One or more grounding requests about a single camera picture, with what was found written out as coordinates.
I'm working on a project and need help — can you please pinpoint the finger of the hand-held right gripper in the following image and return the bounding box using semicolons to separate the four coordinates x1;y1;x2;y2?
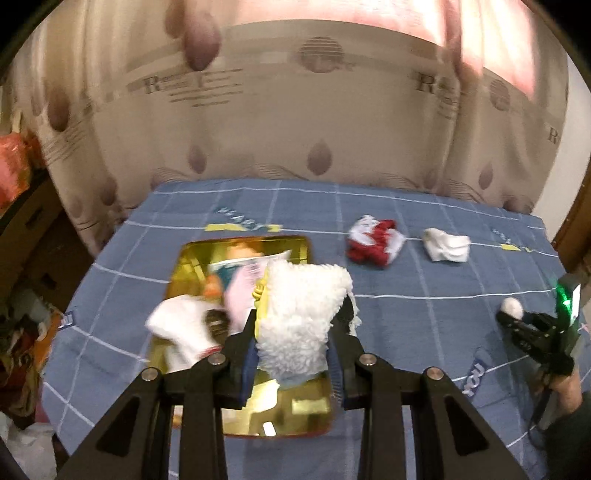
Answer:
496;310;561;357

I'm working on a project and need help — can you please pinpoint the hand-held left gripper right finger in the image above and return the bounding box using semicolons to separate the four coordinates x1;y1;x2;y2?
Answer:
327;295;532;480

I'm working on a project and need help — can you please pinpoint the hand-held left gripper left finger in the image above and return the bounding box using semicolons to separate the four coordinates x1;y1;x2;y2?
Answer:
55;308;260;480

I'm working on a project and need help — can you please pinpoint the small white ball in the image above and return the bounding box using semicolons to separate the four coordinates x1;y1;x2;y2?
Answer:
501;296;525;320

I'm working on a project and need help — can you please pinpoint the light blue towel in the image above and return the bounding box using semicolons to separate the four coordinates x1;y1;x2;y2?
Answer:
277;375;319;389

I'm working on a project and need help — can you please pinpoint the gold metal tin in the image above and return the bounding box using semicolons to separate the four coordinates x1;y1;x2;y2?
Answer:
147;235;335;438

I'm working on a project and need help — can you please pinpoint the white fluffy cloth yellow lining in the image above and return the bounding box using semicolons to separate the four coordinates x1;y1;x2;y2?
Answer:
255;261;361;386

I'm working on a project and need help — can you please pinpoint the pink and white cloth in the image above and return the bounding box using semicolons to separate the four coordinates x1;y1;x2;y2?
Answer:
225;265;267;334

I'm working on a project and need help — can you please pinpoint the person's right forearm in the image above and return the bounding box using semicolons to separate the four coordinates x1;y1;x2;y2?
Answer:
540;369;591;480

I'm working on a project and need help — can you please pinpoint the blue checked tablecloth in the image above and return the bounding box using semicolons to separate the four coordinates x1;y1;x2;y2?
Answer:
41;179;573;480

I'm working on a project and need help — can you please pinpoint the orange rubber pig toy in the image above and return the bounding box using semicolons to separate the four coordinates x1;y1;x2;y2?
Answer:
203;237;269;303

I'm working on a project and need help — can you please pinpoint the red and white sock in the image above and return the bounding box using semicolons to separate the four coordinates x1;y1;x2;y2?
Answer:
346;213;407;267

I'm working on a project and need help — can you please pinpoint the pile of clutter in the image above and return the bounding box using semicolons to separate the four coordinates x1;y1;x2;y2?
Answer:
0;286;63;416

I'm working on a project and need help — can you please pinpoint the white plastic bag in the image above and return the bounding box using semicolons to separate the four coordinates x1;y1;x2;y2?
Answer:
0;415;60;480

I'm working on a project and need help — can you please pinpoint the cardboard box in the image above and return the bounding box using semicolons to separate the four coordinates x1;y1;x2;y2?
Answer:
0;175;95;319

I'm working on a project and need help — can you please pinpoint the leaf print curtain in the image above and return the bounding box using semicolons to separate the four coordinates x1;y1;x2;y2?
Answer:
0;0;573;259

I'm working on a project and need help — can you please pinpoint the red plastic bag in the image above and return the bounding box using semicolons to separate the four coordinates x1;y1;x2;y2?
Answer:
0;131;34;208

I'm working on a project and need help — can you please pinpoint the wooden door frame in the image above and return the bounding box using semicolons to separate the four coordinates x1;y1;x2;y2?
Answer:
551;171;591;274

